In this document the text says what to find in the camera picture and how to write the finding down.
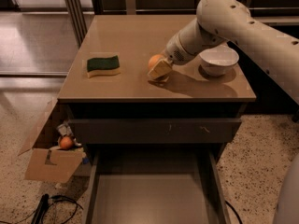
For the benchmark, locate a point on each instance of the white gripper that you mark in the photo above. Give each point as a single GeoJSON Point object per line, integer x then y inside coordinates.
{"type": "Point", "coordinates": [175, 52]}

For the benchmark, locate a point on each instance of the orange fruit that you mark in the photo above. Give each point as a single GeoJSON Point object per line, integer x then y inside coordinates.
{"type": "Point", "coordinates": [66, 143]}
{"type": "Point", "coordinates": [154, 59]}

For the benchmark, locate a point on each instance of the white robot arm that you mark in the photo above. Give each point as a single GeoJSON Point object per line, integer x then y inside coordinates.
{"type": "Point", "coordinates": [276, 197]}

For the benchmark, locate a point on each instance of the closed top drawer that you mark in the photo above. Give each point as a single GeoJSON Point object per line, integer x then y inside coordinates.
{"type": "Point", "coordinates": [154, 131]}

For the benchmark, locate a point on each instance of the open middle drawer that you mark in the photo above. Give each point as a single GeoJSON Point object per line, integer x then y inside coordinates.
{"type": "Point", "coordinates": [154, 186]}

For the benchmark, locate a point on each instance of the green yellow sponge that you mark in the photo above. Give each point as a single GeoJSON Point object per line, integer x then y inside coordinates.
{"type": "Point", "coordinates": [105, 66]}

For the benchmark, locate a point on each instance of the white ceramic bowl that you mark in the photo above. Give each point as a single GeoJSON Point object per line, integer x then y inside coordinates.
{"type": "Point", "coordinates": [218, 61]}

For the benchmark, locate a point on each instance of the crumpled packaging in box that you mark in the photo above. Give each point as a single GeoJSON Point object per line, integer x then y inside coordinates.
{"type": "Point", "coordinates": [65, 130]}

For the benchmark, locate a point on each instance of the orange fruit in box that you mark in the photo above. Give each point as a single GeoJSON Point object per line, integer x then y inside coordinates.
{"type": "Point", "coordinates": [66, 143]}

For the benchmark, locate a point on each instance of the cardboard box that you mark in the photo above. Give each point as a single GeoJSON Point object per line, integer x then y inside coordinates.
{"type": "Point", "coordinates": [47, 163]}

